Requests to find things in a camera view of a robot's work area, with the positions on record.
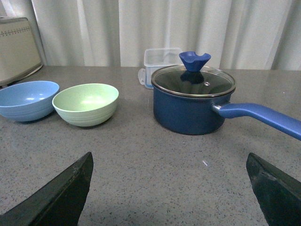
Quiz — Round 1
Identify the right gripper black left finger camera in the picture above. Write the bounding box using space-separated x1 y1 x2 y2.
0 152 93 226

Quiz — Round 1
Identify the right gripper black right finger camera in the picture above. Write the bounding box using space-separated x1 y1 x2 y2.
246 153 301 226

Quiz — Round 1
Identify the green plastic bowl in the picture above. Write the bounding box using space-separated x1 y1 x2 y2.
52 83 119 127

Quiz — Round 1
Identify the blue plastic bowl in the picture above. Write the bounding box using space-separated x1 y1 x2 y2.
0 81 60 122

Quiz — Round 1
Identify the glass lid with blue knob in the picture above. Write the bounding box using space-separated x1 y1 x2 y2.
151 51 236 98

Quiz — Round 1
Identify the cream two-slot toaster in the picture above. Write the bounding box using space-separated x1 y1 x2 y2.
0 17 43 87

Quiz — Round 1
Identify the clear plastic food container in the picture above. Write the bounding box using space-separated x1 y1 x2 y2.
138 48 182 89

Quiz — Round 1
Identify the blue saucepan with handle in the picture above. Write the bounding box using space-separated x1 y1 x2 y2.
153 88 301 139

